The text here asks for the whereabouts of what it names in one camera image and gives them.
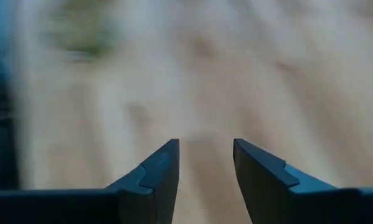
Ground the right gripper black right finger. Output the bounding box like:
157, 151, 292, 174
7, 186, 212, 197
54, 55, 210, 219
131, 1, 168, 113
232, 138, 373, 224

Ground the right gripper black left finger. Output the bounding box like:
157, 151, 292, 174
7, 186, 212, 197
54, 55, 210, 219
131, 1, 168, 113
0, 138, 180, 224

